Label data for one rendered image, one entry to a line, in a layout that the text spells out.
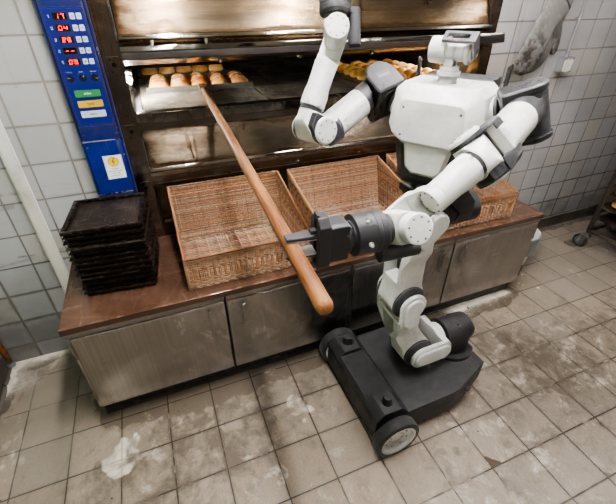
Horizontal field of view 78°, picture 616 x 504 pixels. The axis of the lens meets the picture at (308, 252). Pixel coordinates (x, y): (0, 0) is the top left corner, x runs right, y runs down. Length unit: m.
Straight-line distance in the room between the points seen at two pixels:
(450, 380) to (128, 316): 1.39
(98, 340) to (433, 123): 1.42
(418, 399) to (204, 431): 0.94
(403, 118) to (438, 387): 1.17
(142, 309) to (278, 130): 1.04
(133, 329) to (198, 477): 0.65
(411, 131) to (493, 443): 1.38
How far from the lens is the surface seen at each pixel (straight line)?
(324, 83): 1.15
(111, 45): 1.81
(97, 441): 2.04
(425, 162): 1.21
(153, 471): 1.87
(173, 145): 1.89
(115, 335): 1.70
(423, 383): 1.85
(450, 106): 1.14
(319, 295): 0.60
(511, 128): 0.98
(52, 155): 1.92
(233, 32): 1.80
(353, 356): 1.85
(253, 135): 1.94
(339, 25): 1.16
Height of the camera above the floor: 1.59
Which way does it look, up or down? 34 degrees down
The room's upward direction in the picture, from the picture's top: straight up
